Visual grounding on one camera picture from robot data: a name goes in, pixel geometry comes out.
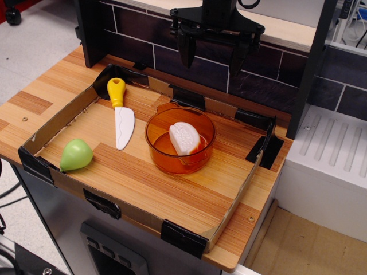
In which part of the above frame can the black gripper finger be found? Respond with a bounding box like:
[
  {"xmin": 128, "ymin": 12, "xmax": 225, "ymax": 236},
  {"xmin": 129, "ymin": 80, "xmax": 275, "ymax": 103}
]
[
  {"xmin": 229, "ymin": 38, "xmax": 249, "ymax": 77},
  {"xmin": 177, "ymin": 24, "xmax": 196, "ymax": 69}
]

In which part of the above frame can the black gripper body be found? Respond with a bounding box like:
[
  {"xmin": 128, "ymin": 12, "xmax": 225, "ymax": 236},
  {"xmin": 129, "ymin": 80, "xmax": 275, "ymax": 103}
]
[{"xmin": 170, "ymin": 1, "xmax": 265, "ymax": 48}]

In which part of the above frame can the white orange toy sushi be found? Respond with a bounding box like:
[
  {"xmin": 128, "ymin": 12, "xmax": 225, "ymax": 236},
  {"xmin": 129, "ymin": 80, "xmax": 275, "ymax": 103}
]
[{"xmin": 169, "ymin": 122, "xmax": 201, "ymax": 156}]

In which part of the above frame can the orange transparent plastic pot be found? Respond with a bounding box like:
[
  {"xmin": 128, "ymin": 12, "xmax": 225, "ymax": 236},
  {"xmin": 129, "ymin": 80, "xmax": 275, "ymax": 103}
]
[{"xmin": 145, "ymin": 103, "xmax": 216, "ymax": 174}]

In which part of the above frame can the light wooden shelf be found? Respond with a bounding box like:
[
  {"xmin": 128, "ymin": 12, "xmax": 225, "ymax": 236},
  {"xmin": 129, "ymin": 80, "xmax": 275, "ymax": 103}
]
[{"xmin": 121, "ymin": 1, "xmax": 316, "ymax": 53}]

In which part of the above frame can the white toy sink drainboard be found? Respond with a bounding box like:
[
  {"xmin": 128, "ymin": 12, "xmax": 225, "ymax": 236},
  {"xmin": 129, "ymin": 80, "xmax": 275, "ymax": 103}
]
[{"xmin": 275, "ymin": 106, "xmax": 366, "ymax": 241}]

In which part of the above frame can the green toy pear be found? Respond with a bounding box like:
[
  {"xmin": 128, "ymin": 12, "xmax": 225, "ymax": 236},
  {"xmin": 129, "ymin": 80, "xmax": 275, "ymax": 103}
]
[{"xmin": 60, "ymin": 139, "xmax": 93, "ymax": 172}]

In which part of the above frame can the black caster wheel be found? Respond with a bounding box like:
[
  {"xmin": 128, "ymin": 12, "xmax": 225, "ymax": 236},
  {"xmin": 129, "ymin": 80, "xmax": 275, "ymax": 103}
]
[{"xmin": 3, "ymin": 0, "xmax": 22, "ymax": 26}]

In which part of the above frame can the grey oven control panel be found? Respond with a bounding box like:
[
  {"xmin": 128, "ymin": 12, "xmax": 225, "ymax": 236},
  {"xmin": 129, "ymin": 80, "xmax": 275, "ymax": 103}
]
[{"xmin": 80, "ymin": 223, "xmax": 149, "ymax": 274}]

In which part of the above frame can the dark grey right post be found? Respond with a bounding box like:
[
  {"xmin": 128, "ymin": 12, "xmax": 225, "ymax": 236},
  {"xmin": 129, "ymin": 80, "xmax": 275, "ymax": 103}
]
[{"xmin": 286, "ymin": 1, "xmax": 337, "ymax": 140}]

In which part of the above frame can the dark grey post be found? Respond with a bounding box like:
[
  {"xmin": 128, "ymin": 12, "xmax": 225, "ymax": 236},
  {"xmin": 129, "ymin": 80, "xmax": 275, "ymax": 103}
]
[
  {"xmin": 74, "ymin": 0, "xmax": 108, "ymax": 68},
  {"xmin": 286, "ymin": 1, "xmax": 337, "ymax": 140}
]

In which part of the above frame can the dark grey left post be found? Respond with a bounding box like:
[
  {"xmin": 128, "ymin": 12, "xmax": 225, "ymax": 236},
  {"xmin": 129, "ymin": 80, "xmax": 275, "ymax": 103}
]
[{"xmin": 74, "ymin": 0, "xmax": 108, "ymax": 68}]

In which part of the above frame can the yellow handled toy knife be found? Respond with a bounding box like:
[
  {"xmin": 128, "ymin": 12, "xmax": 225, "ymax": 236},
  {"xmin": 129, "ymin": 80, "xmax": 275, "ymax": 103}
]
[{"xmin": 107, "ymin": 77, "xmax": 135, "ymax": 150}]

